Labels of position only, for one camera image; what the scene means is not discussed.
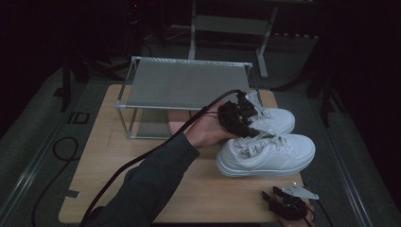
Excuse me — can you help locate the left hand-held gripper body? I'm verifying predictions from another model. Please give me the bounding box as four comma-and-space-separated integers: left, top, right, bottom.
217, 89, 259, 137

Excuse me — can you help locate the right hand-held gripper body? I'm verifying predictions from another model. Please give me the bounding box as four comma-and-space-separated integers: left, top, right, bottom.
270, 182, 321, 221

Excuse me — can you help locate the white sneaker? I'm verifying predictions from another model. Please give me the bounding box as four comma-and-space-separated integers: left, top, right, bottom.
216, 132, 317, 178
245, 91, 297, 135

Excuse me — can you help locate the pink slipper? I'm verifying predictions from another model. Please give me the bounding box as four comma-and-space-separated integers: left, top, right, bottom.
166, 109, 202, 136

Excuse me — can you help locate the grey metal shoe rack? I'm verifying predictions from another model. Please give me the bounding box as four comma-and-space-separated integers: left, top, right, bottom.
113, 55, 265, 141

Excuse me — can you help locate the person's right hand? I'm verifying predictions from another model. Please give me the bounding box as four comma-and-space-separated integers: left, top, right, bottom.
276, 204, 317, 227

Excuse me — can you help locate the person's left hand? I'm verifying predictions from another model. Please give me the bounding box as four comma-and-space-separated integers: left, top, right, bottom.
183, 100, 237, 149

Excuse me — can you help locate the dark stand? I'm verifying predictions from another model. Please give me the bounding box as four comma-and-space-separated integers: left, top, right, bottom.
305, 72, 348, 128
53, 56, 93, 113

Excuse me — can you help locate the grey metal stand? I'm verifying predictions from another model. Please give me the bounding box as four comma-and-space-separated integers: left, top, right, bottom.
187, 0, 279, 79

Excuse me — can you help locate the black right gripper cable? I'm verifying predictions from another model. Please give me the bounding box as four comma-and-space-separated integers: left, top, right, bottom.
315, 199, 336, 227

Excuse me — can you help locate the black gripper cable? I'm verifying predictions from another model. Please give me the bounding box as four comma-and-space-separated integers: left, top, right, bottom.
79, 89, 244, 227
315, 199, 336, 227

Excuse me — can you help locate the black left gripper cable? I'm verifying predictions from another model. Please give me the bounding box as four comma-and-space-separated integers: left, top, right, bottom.
79, 89, 244, 227

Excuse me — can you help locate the black floor cable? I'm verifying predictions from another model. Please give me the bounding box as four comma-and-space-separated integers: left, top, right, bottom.
31, 136, 79, 227

